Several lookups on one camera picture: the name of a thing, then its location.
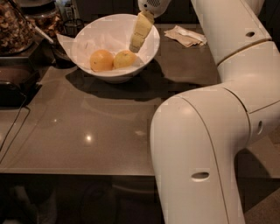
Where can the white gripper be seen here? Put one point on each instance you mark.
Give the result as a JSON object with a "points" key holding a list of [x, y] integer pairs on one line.
{"points": [[154, 6]]}

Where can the orange fruit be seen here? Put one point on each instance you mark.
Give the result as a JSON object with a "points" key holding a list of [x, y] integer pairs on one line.
{"points": [[101, 60], [124, 58]]}

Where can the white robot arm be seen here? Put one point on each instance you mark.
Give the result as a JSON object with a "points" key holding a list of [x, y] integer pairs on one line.
{"points": [[195, 135]]}

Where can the white ceramic bowl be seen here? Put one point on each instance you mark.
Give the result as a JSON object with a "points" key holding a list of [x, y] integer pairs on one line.
{"points": [[116, 38]]}

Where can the white paper bowl liner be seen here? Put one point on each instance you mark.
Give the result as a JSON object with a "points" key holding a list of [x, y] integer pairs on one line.
{"points": [[110, 36]]}

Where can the folded brown paper napkins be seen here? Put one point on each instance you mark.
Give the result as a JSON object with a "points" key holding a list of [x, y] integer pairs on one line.
{"points": [[186, 37]]}

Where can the large glass snack jar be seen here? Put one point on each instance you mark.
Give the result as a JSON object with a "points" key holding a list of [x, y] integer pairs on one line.
{"points": [[15, 33]]}

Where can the black appliance on left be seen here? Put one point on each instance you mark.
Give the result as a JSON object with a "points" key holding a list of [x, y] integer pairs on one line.
{"points": [[18, 84]]}

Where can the black wire mesh cup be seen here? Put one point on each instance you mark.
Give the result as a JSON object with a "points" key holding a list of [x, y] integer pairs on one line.
{"points": [[73, 27]]}

